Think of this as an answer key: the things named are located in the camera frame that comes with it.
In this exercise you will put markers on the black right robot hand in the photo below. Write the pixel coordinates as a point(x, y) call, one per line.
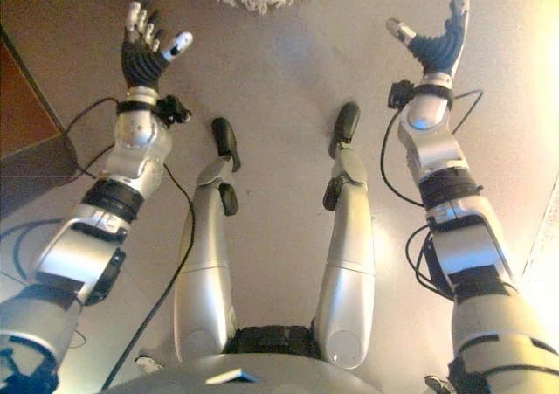
point(439, 51)

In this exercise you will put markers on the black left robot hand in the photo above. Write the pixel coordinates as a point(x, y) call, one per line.
point(140, 62)

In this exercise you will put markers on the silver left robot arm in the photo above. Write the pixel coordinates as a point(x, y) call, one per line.
point(135, 149)

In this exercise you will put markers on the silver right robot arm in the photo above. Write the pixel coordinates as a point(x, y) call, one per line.
point(436, 149)

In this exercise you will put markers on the black left robot foot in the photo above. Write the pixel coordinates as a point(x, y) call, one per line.
point(225, 140)

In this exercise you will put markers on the black robot foot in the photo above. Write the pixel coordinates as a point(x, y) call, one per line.
point(225, 140)
point(347, 123)

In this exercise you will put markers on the black right robot foot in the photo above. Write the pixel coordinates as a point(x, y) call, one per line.
point(347, 123)

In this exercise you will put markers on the brown wooden cabinet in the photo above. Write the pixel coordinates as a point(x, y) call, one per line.
point(22, 105)

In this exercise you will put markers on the grey robot torso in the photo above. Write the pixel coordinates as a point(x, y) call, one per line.
point(262, 368)

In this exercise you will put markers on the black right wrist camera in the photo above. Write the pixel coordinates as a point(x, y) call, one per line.
point(399, 94)

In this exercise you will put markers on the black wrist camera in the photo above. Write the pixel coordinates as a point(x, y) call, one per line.
point(399, 94)
point(174, 110)

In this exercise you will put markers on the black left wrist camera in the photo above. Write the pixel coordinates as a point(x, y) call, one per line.
point(174, 110)

